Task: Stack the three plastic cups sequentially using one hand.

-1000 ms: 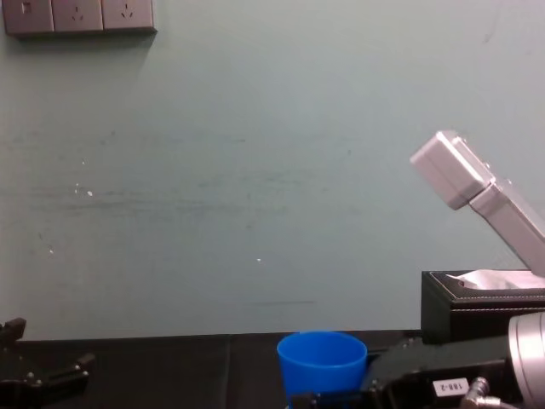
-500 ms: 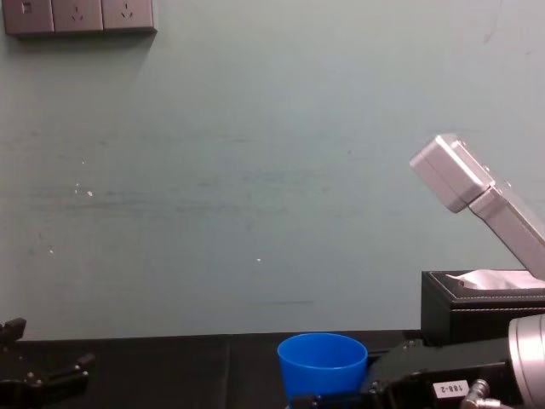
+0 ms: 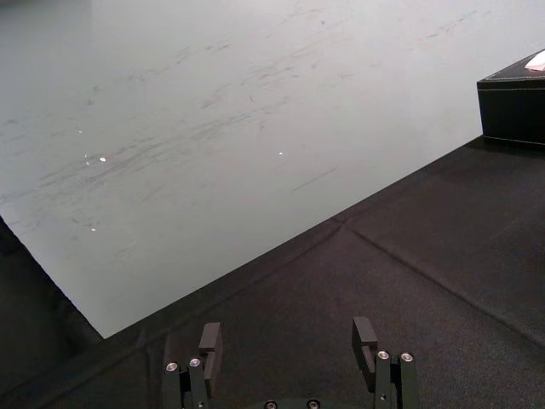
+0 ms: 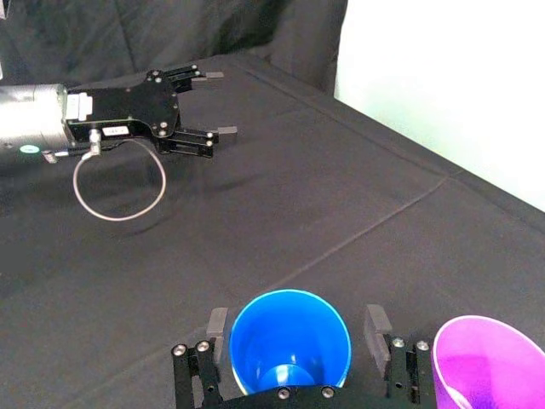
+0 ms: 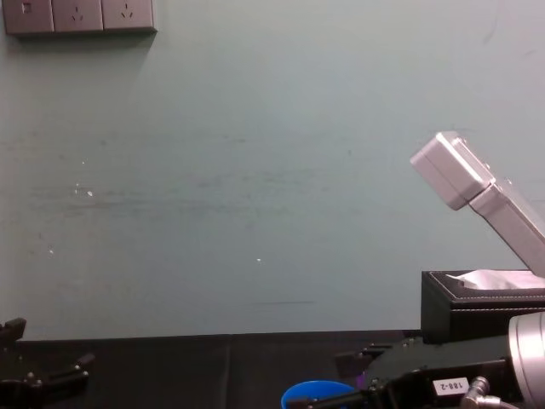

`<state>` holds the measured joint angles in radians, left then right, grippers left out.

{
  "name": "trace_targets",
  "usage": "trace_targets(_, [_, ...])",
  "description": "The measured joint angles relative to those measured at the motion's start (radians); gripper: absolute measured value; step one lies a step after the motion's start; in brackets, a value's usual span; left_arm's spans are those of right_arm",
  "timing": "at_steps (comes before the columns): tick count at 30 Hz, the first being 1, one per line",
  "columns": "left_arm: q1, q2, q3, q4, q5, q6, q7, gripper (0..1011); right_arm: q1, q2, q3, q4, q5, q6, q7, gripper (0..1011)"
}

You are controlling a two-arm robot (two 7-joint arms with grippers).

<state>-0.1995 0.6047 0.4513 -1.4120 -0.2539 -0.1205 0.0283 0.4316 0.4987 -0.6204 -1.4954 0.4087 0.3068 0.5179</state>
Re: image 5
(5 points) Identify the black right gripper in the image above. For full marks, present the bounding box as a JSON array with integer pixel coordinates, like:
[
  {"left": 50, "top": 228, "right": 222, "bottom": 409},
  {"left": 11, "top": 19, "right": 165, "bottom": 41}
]
[{"left": 284, "top": 336, "right": 525, "bottom": 409}]

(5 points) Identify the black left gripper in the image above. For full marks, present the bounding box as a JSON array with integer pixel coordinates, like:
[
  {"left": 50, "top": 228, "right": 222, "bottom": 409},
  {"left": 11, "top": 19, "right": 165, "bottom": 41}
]
[{"left": 0, "top": 316, "right": 96, "bottom": 409}]

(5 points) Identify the blue plastic cup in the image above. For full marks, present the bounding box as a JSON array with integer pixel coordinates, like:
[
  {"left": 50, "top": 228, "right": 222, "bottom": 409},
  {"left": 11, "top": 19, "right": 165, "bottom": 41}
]
[{"left": 280, "top": 380, "right": 357, "bottom": 409}]

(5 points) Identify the black leather tissue box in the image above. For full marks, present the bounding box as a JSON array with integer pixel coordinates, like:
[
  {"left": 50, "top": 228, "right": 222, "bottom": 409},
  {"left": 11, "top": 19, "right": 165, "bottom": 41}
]
[{"left": 420, "top": 268, "right": 545, "bottom": 345}]

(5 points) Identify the black table cloth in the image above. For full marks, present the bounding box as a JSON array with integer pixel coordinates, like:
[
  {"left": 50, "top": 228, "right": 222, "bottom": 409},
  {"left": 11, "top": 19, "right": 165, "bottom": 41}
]
[{"left": 0, "top": 328, "right": 545, "bottom": 409}]

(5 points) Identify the white tissue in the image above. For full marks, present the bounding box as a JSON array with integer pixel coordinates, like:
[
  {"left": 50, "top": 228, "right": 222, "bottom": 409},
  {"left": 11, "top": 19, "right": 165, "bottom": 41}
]
[{"left": 445, "top": 268, "right": 545, "bottom": 291}]

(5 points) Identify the dark cable with silver plug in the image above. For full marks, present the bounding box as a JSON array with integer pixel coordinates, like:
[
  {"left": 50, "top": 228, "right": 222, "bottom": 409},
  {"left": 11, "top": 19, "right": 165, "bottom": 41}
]
[{"left": 459, "top": 376, "right": 513, "bottom": 409}]

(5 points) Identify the grey wall socket panel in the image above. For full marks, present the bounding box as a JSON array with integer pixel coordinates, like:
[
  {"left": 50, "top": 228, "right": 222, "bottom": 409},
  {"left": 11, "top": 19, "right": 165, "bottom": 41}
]
[{"left": 2, "top": 0, "right": 158, "bottom": 37}]

